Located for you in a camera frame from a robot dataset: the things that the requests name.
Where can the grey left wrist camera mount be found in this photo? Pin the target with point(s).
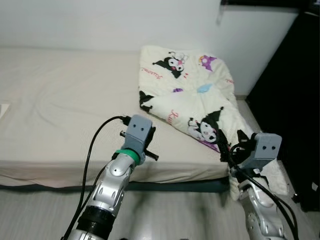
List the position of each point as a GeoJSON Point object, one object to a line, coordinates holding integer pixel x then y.
{"type": "Point", "coordinates": [137, 132]}

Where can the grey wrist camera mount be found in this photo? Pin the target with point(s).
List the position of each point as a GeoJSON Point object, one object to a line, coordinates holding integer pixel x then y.
{"type": "Point", "coordinates": [264, 150]}
{"type": "Point", "coordinates": [137, 132]}

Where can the cream cartoon print blanket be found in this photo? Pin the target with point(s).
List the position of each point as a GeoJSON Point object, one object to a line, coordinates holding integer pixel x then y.
{"type": "Point", "coordinates": [170, 102]}

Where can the bed with cream sheet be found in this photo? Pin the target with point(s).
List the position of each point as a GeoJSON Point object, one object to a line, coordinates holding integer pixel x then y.
{"type": "Point", "coordinates": [75, 90]}

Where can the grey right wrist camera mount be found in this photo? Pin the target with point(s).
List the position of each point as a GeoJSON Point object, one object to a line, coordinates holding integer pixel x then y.
{"type": "Point", "coordinates": [264, 150]}

